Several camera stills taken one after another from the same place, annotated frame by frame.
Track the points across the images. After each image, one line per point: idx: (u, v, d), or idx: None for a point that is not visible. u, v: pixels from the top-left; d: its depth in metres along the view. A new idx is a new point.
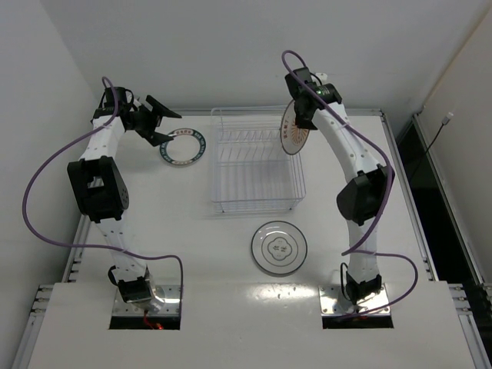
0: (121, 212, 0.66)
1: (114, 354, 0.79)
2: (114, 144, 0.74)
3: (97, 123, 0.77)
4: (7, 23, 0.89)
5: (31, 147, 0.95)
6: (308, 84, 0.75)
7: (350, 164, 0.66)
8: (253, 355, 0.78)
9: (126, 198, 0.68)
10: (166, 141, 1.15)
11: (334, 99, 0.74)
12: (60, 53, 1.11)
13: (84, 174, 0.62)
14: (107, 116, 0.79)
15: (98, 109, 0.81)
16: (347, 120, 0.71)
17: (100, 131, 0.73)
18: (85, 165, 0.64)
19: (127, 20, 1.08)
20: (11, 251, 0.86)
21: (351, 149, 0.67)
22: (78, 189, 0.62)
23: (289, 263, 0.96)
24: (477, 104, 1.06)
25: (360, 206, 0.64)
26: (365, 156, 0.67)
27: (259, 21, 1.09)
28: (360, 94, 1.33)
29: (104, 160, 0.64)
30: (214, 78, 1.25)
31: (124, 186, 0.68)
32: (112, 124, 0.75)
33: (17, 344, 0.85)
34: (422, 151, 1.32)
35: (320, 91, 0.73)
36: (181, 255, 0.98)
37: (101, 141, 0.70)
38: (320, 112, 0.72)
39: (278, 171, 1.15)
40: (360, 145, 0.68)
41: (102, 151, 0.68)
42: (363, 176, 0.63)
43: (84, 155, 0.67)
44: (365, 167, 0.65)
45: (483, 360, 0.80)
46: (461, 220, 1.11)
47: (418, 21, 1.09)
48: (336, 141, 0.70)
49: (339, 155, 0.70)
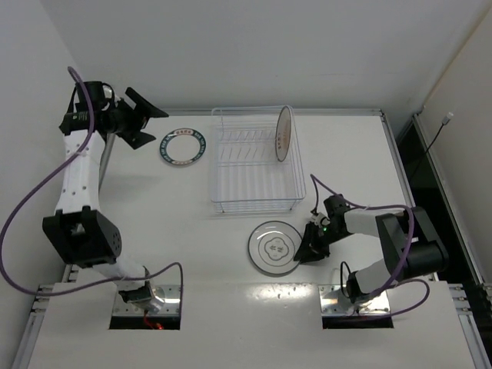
0: (114, 260, 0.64)
1: (115, 354, 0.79)
2: (96, 176, 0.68)
3: (69, 141, 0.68)
4: (7, 23, 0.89)
5: (30, 147, 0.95)
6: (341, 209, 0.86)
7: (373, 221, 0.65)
8: (252, 354, 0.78)
9: (117, 242, 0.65)
10: (144, 141, 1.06)
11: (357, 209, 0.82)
12: (60, 53, 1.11)
13: (62, 228, 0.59)
14: (80, 131, 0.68)
15: (67, 117, 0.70)
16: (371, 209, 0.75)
17: (76, 161, 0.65)
18: (63, 217, 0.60)
19: (127, 20, 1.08)
20: (11, 250, 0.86)
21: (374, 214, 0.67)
22: (63, 246, 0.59)
23: (286, 264, 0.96)
24: (477, 103, 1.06)
25: (399, 252, 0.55)
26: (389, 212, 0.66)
27: (257, 22, 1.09)
28: (360, 94, 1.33)
29: (85, 211, 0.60)
30: (214, 77, 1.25)
31: (114, 229, 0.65)
32: (89, 148, 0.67)
33: (18, 344, 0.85)
34: (422, 151, 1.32)
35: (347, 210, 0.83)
36: (181, 255, 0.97)
37: (79, 182, 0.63)
38: (348, 213, 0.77)
39: (278, 171, 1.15)
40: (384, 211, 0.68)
41: (81, 197, 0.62)
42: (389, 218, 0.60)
43: (62, 207, 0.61)
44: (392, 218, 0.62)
45: (483, 360, 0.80)
46: (461, 221, 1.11)
47: (417, 21, 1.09)
48: (360, 221, 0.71)
49: (369, 228, 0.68)
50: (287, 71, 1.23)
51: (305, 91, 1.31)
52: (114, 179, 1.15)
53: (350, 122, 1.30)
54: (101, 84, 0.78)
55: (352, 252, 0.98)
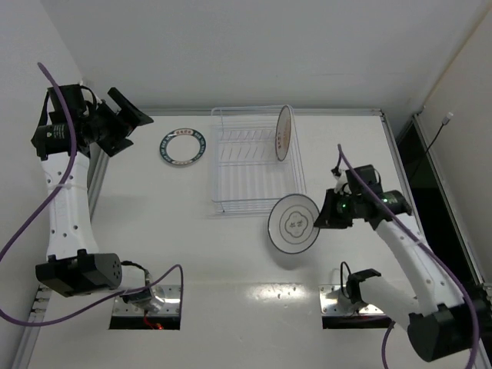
0: (114, 287, 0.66)
1: (117, 354, 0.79)
2: (85, 204, 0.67)
3: (48, 167, 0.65)
4: (7, 22, 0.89)
5: (29, 147, 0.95)
6: (373, 187, 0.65)
7: (427, 294, 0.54)
8: (252, 354, 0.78)
9: (115, 270, 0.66)
10: (126, 145, 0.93)
11: (403, 209, 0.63)
12: (59, 53, 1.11)
13: (58, 277, 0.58)
14: (60, 154, 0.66)
15: (42, 137, 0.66)
16: (420, 236, 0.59)
17: (61, 194, 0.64)
18: (58, 263, 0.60)
19: (127, 21, 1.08)
20: (12, 250, 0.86)
21: (427, 274, 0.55)
22: (61, 288, 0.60)
23: (306, 237, 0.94)
24: (477, 104, 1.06)
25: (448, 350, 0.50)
26: (445, 283, 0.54)
27: (257, 23, 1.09)
28: (360, 94, 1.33)
29: (81, 256, 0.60)
30: (214, 77, 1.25)
31: (112, 257, 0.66)
32: (74, 176, 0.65)
33: (17, 344, 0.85)
34: (422, 151, 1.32)
35: (387, 200, 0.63)
36: (181, 255, 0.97)
37: (69, 221, 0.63)
38: (388, 224, 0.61)
39: (278, 171, 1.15)
40: (440, 270, 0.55)
41: (74, 238, 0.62)
42: (444, 311, 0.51)
43: (54, 249, 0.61)
44: (449, 301, 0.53)
45: (483, 360, 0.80)
46: (461, 221, 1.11)
47: (416, 21, 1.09)
48: (407, 262, 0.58)
49: (412, 281, 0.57)
50: (287, 71, 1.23)
51: (305, 91, 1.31)
52: (114, 179, 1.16)
53: (349, 121, 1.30)
54: (79, 90, 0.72)
55: (352, 251, 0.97)
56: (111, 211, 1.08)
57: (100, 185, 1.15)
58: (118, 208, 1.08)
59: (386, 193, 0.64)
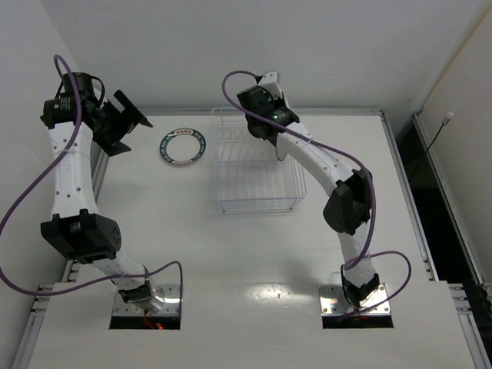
0: (114, 254, 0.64)
1: (116, 354, 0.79)
2: (88, 172, 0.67)
3: (54, 134, 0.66)
4: (7, 24, 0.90)
5: (27, 147, 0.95)
6: (263, 108, 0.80)
7: (327, 177, 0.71)
8: (252, 354, 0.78)
9: (117, 236, 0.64)
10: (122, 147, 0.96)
11: (291, 119, 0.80)
12: (59, 53, 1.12)
13: (60, 231, 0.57)
14: (64, 124, 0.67)
15: (51, 104, 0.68)
16: (310, 136, 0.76)
17: (65, 159, 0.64)
18: (61, 221, 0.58)
19: (126, 19, 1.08)
20: (13, 250, 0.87)
21: (323, 162, 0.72)
22: (63, 247, 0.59)
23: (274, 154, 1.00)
24: (477, 102, 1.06)
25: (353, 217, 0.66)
26: (337, 165, 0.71)
27: (257, 21, 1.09)
28: (360, 94, 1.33)
29: (82, 214, 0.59)
30: (214, 77, 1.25)
31: (113, 224, 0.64)
32: (78, 144, 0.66)
33: (17, 345, 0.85)
34: (423, 151, 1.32)
35: (277, 116, 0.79)
36: (181, 256, 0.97)
37: (72, 184, 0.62)
38: (283, 137, 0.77)
39: (278, 171, 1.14)
40: (330, 157, 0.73)
41: (77, 199, 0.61)
42: (341, 184, 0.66)
43: (58, 209, 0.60)
44: (342, 177, 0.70)
45: (483, 360, 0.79)
46: (461, 220, 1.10)
47: (414, 21, 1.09)
48: (306, 157, 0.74)
49: (314, 171, 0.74)
50: (287, 70, 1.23)
51: (305, 91, 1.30)
52: (114, 179, 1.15)
53: (349, 122, 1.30)
54: (90, 78, 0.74)
55: None
56: (111, 211, 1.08)
57: (100, 186, 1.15)
58: (117, 208, 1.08)
59: (276, 110, 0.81)
